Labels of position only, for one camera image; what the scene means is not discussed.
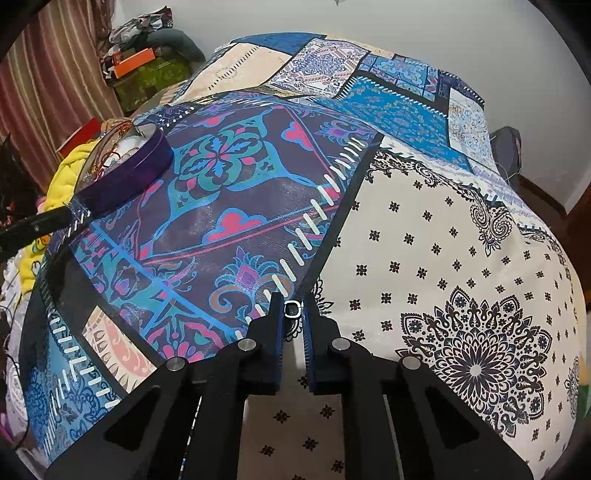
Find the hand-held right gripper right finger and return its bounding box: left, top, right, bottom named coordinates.
left=302, top=298, right=550, bottom=480

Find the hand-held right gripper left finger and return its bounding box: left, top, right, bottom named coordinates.
left=44, top=292, right=284, bottom=480

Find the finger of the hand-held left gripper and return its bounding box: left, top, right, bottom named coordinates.
left=0, top=208, right=77, bottom=259

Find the orange beaded bracelet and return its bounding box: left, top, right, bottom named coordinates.
left=90, top=119, right=139, bottom=178

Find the purple heart-shaped box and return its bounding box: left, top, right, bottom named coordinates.
left=76, top=122, right=175, bottom=216

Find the yellow cloth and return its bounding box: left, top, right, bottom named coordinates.
left=9, top=138, right=101, bottom=278

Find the red box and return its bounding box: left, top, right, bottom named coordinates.
left=56, top=117, right=102, bottom=158

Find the striped red curtain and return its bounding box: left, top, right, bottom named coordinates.
left=0, top=16, right=126, bottom=191

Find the patchwork printed blanket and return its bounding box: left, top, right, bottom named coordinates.
left=18, top=31, right=589, bottom=480

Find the green patterned cloth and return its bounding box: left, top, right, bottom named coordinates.
left=113, top=56, right=193, bottom=114

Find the orange box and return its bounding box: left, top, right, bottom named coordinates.
left=111, top=47, right=156, bottom=79

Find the pile of bags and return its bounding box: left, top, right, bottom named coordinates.
left=108, top=14, right=163, bottom=52

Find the grey bag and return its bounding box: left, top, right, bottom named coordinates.
left=489, top=126, right=525, bottom=179

